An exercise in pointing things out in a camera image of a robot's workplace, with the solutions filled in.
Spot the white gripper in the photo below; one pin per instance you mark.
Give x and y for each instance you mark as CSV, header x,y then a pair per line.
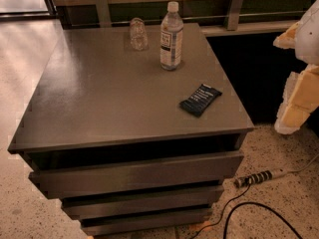
x,y
309,44

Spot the clear drinking glass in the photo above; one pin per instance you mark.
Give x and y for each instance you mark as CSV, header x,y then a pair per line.
x,y
138,34

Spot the black snack bar wrapper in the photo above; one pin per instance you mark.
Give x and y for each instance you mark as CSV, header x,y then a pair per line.
x,y
200,100

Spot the top grey drawer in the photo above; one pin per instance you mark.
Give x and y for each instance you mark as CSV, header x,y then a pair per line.
x,y
127,176

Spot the grey drawer cabinet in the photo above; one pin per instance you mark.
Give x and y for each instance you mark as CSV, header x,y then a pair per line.
x,y
100,102

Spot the grey drawer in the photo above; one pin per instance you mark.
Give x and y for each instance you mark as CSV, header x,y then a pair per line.
x,y
128,223
132,204
127,176

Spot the left metal bracket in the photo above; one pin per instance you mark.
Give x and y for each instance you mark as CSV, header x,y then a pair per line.
x,y
103,12

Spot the bottom grey drawer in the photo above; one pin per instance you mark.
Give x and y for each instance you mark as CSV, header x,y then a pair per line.
x,y
128,223

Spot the white power strip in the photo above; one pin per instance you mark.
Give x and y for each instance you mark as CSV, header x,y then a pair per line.
x,y
260,177

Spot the clear plastic water bottle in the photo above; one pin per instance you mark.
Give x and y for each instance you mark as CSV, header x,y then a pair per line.
x,y
171,30

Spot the middle grey drawer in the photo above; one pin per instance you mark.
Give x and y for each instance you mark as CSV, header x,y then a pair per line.
x,y
132,204

